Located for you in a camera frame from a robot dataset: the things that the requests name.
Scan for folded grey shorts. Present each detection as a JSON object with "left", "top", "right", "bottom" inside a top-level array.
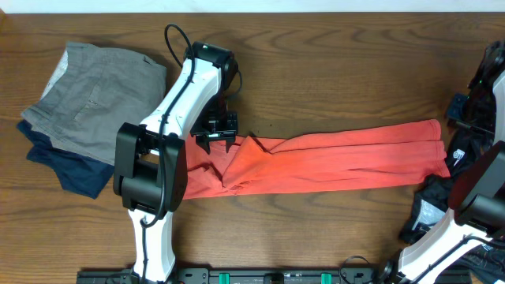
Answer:
[{"left": 21, "top": 42, "right": 167, "bottom": 165}]

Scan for red printed t-shirt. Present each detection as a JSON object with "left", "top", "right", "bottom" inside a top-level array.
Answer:
[{"left": 184, "top": 120, "right": 450, "bottom": 200}]

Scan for black patterned garment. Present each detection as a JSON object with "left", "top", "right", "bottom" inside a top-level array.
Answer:
[{"left": 398, "top": 130, "right": 492, "bottom": 244}]

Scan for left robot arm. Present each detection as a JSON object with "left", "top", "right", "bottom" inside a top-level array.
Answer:
[{"left": 114, "top": 42, "right": 241, "bottom": 283}]

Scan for black mounting rail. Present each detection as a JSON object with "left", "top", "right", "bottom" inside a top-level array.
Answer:
[{"left": 76, "top": 268, "right": 373, "bottom": 284}]

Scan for folded navy blue garment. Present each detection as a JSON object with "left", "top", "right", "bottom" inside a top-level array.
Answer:
[{"left": 17, "top": 120, "right": 114, "bottom": 199}]

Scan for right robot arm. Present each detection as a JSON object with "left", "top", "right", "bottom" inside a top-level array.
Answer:
[{"left": 370, "top": 41, "right": 504, "bottom": 283}]

